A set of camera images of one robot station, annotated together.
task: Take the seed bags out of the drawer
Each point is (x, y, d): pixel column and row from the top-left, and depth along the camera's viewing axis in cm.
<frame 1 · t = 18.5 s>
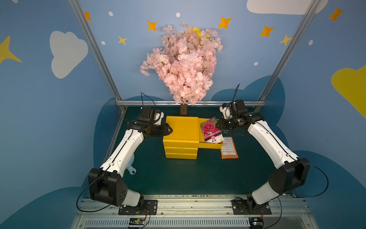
left hand: (169, 129, 81), fingers open
right hand: (219, 124, 82), fingers open
yellow drawer cabinet: (183, 142, 78), point 21 cm above the table
yellow top drawer: (202, 143, 82), point 18 cm above the table
orange seed bag: (228, 150, 99), on the table
pink flower seed bag: (211, 133, 86), point 19 cm above the table

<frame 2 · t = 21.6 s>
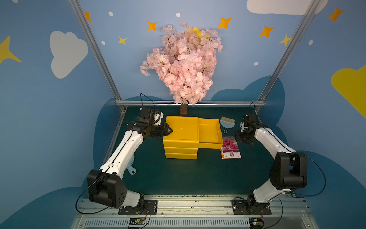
left hand: (168, 129, 81), fingers open
right hand: (239, 137, 92), fingers open
pink flower seed bag: (230, 148, 100), on the table
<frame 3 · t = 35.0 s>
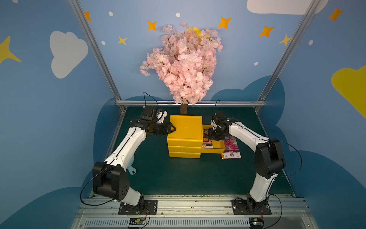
left hand: (172, 128, 82), fingers open
right hand: (210, 136, 94), fingers closed
orange flower seed bag: (207, 142, 93), point 9 cm above the table
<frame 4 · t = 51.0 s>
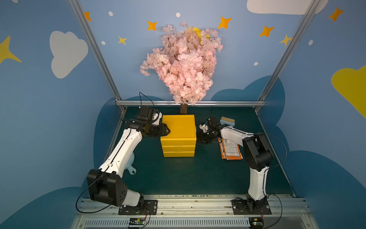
left hand: (165, 130, 81), fingers open
right hand: (196, 139, 96), fingers open
orange flower seed bag: (223, 145, 99), point 2 cm above the table
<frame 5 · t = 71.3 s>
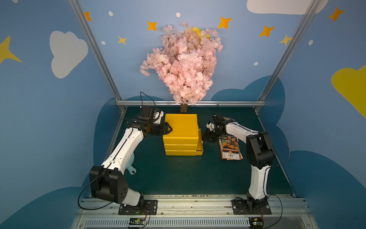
left hand: (168, 128, 82), fingers open
right hand: (204, 138, 98), fingers open
yellow bottom drawer: (199, 150, 93), point 5 cm above the table
marigold seed bag: (229, 147, 97), point 3 cm above the table
